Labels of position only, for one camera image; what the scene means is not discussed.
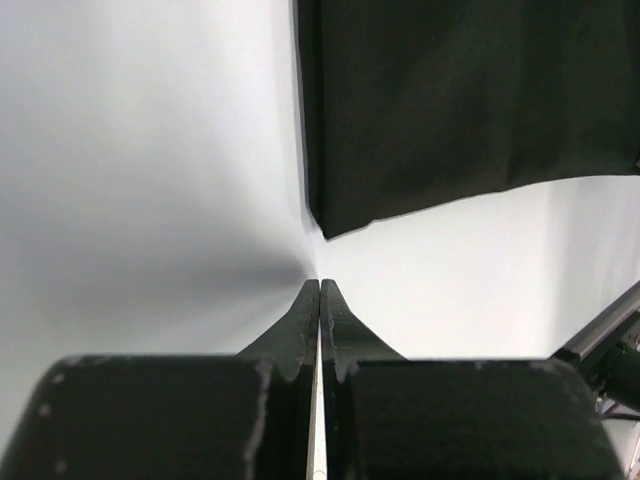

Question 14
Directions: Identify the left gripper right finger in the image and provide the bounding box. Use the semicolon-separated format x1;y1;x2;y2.
320;280;623;479

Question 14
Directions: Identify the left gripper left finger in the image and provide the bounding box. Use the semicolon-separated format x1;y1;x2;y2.
1;280;320;479

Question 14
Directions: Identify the black t-shirt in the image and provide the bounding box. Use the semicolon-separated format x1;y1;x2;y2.
294;1;639;239

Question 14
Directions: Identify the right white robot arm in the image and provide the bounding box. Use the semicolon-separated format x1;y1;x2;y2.
553;284;639;418

